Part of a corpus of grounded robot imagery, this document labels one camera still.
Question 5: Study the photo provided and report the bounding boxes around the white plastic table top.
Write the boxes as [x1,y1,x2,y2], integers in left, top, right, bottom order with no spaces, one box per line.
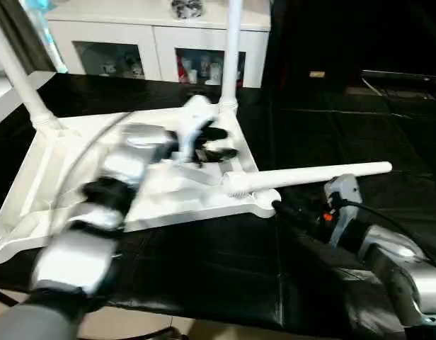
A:
[0,99,282,266]

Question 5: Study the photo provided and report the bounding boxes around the black work mat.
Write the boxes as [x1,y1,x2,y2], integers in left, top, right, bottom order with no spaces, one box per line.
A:
[0,71,436,340]

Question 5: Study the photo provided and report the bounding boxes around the white glass-door cabinet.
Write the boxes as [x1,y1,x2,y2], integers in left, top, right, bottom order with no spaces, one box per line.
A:
[47,0,271,90]

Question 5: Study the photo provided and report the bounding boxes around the crumpled silver object on cabinet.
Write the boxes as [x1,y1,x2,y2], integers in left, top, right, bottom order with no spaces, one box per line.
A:
[171,0,205,20]

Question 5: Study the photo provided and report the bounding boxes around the black metal bar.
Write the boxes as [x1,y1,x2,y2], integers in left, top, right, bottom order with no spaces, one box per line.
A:
[361,69,436,83]

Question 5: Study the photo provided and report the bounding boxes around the dark grey curtain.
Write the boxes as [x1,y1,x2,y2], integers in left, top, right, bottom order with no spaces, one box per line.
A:
[0,0,57,75]

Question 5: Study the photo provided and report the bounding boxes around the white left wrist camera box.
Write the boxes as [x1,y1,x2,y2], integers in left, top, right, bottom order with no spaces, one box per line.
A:
[177,94,219,153]

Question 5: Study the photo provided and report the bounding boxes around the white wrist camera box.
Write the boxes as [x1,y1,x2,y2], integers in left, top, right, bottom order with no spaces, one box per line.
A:
[177,94,219,153]
[324,175,362,247]

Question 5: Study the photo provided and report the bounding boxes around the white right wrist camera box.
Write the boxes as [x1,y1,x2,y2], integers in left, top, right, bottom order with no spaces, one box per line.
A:
[324,175,362,247]

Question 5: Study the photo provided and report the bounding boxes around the black table frame leg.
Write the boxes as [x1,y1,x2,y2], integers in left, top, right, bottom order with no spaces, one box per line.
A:
[0,285,22,308]

